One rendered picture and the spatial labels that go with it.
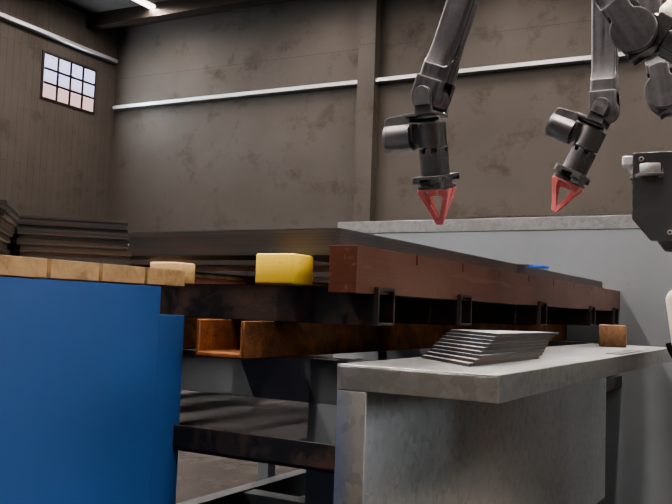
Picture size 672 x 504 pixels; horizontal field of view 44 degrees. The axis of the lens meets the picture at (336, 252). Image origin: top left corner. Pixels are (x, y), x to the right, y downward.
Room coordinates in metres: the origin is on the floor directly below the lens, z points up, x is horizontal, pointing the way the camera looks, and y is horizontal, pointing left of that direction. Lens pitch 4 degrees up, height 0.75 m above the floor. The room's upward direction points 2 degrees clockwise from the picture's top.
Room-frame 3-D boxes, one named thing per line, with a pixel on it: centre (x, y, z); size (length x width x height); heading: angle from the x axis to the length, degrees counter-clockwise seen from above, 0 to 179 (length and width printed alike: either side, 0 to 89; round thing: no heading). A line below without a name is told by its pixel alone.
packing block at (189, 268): (1.43, 0.28, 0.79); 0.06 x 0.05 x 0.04; 60
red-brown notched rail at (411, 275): (1.74, -0.41, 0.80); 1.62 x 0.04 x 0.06; 150
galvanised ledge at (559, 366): (1.51, -0.42, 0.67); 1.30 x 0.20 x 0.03; 150
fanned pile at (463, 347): (1.22, -0.22, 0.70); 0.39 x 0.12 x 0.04; 150
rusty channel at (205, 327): (1.83, -0.26, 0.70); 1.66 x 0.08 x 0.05; 150
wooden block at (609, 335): (1.94, -0.65, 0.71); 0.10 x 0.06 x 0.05; 162
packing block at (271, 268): (1.10, 0.07, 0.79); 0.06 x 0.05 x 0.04; 60
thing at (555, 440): (1.55, -0.35, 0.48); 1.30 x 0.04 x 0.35; 150
